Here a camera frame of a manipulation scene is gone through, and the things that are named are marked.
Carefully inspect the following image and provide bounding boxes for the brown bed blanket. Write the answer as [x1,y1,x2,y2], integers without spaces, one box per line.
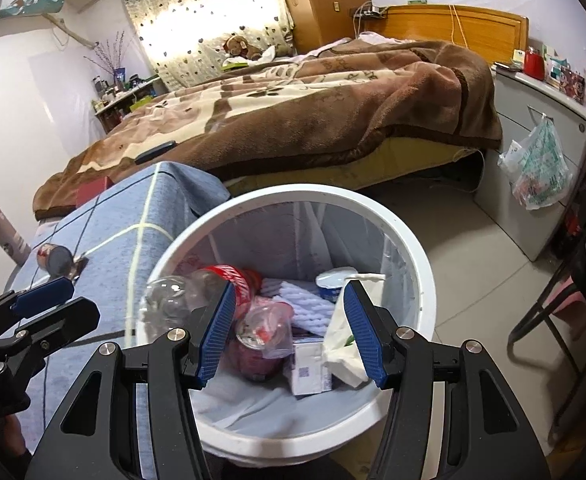
[33,39,502,220]

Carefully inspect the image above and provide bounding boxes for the dried branches in vase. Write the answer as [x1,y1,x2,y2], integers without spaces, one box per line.
[85,29,126,80]

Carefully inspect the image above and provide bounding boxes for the white paper bag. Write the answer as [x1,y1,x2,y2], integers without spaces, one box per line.
[322,273,385,389]

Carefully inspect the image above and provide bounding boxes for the wooden headboard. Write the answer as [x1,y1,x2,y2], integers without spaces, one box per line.
[363,4,529,64]

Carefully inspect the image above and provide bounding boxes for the dotted window curtain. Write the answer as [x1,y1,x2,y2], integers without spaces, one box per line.
[122,0,294,91]

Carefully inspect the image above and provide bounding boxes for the person's left hand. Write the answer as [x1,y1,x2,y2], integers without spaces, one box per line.
[0,414,28,458]

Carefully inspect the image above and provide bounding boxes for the red chips can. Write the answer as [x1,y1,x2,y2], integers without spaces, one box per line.
[36,243,75,278]

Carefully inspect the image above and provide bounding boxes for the brown snack wrapper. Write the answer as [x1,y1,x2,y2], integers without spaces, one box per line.
[69,257,88,282]

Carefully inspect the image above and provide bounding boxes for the white trash bin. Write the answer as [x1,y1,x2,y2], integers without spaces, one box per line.
[137,184,436,467]

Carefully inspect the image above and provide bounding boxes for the blue plaid tablecloth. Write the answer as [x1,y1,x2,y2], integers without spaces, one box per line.
[18,162,230,451]

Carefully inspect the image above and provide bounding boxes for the grey bedside cabinet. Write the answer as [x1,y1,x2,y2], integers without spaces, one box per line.
[475,65,586,261]

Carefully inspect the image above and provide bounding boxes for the white yogurt cup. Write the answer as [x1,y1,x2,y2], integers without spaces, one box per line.
[315,266,358,302]

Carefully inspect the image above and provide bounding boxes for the green printed plastic bag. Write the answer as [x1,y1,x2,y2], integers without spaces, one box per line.
[498,114,573,211]

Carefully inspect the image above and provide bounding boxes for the clear plastic cola bottle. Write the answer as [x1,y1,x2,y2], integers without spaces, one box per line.
[139,264,263,328]

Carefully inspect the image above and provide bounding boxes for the grey thermos bottle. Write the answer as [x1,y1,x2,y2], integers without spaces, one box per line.
[0,209,31,266]

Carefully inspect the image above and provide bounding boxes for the purple milk carton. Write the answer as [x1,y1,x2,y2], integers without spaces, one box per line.
[283,337,332,396]

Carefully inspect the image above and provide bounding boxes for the pink notebook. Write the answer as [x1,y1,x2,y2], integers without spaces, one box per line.
[75,177,113,208]

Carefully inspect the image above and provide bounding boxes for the white foam net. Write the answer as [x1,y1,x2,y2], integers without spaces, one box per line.
[261,278,335,337]

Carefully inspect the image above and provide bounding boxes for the teddy bear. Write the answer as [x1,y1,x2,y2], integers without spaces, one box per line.
[223,35,263,61]

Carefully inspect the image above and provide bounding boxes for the cluttered white shelf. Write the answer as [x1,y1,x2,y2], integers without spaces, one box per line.
[94,76,167,134]

